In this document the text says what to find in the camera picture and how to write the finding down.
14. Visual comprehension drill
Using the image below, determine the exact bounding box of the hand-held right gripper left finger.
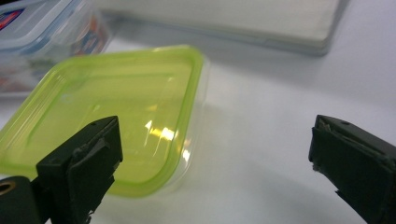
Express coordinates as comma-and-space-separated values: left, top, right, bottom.
35, 115, 124, 224

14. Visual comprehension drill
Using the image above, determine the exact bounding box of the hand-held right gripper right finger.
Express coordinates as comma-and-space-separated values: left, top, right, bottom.
307, 114, 396, 224

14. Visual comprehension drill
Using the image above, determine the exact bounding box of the green-lidded plastic container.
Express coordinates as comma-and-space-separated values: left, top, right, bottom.
0, 45, 205, 198

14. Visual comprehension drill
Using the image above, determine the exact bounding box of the clear plastic container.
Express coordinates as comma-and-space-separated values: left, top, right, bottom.
162, 57, 212, 195

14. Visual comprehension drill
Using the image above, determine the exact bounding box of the clear box with blue lid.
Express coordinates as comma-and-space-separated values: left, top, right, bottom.
0, 0, 114, 95

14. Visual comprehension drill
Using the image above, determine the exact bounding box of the flat white board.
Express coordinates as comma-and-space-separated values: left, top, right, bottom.
95, 0, 350, 58

